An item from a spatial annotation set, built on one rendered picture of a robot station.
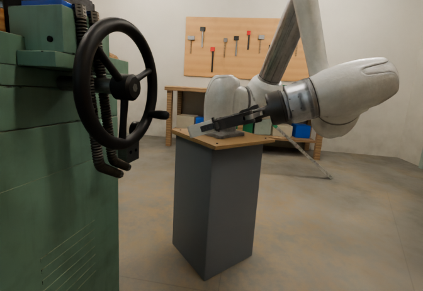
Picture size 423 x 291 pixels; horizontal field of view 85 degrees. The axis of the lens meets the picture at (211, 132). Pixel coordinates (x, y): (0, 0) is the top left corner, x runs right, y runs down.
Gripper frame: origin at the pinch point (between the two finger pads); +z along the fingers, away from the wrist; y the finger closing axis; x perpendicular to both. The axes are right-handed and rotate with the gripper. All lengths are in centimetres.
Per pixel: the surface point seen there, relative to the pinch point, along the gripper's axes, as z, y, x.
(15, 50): 27.2, 17.0, -25.8
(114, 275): 54, -13, 46
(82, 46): 10.4, 19.3, -20.2
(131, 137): 16.3, 5.4, -2.8
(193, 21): 61, -311, -147
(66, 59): 18.7, 14.4, -21.5
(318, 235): -24, -84, 86
